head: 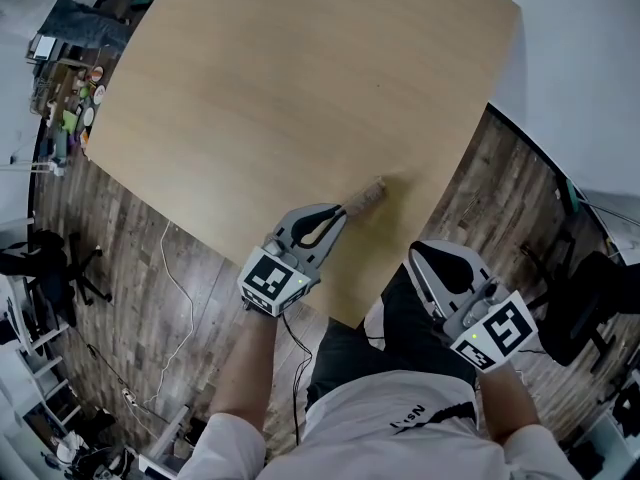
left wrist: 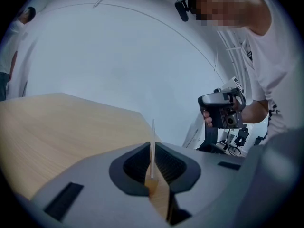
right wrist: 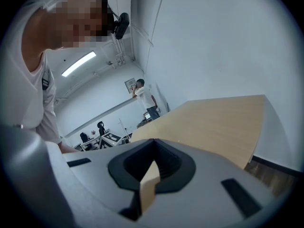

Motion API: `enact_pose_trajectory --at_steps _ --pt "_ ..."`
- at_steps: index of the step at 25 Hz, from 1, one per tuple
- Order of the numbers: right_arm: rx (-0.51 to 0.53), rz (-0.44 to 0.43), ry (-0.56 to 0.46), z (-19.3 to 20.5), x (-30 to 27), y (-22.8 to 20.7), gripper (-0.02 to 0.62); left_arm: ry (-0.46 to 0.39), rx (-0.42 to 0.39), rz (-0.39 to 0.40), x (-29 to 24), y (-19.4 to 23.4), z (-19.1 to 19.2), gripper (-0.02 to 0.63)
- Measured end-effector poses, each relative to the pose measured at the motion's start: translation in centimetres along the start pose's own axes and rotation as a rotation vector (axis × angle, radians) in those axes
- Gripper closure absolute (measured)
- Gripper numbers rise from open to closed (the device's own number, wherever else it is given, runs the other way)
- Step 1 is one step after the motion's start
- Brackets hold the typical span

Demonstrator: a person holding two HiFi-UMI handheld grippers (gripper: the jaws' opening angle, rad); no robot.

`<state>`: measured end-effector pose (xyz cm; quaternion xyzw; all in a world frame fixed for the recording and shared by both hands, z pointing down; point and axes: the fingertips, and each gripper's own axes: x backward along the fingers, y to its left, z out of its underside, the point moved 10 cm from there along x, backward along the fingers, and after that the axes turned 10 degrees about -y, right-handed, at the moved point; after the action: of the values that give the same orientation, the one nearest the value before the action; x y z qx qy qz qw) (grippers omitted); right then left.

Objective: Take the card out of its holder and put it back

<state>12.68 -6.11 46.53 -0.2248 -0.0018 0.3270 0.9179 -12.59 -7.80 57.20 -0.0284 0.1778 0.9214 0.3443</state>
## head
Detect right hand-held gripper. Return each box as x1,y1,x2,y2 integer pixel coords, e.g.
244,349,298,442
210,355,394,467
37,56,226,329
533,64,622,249
407,240,540,372

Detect green box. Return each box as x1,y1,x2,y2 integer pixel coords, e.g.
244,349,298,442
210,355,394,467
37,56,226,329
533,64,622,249
564,177,587,215

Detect person's white shirt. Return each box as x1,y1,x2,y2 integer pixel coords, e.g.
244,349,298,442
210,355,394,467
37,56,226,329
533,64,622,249
177,370,584,480

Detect person's left forearm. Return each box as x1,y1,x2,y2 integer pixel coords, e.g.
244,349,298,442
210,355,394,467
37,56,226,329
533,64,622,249
208,309,279,435

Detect black office chair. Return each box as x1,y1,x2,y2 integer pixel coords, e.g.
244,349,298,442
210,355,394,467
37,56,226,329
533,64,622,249
519,228,640,375
0,229,114,327

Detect thin black floor cable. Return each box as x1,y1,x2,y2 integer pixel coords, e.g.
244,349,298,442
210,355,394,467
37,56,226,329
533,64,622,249
73,325,174,425

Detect person's right forearm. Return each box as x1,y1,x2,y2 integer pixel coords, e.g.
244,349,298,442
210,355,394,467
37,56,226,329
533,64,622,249
474,356,544,444

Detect person's black trousers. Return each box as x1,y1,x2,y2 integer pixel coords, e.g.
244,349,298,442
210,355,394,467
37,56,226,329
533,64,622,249
305,262,479,412

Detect grey desk leg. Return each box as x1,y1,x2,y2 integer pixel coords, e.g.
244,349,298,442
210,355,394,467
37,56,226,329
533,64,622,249
146,404,192,463

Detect white shelving unit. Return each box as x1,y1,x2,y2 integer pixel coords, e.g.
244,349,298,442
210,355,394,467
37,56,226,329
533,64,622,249
0,272,84,437

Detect white floor cable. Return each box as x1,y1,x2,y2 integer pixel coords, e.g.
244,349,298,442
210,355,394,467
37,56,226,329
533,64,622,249
143,220,196,410

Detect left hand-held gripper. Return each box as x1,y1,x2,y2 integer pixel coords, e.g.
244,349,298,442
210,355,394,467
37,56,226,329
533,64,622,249
237,202,349,318

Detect cluttered wooden shelf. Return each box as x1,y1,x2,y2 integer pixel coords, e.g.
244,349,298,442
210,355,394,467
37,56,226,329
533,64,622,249
27,42,122,167

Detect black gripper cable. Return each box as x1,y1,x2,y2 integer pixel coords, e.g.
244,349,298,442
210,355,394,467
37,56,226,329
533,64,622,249
281,312,314,445

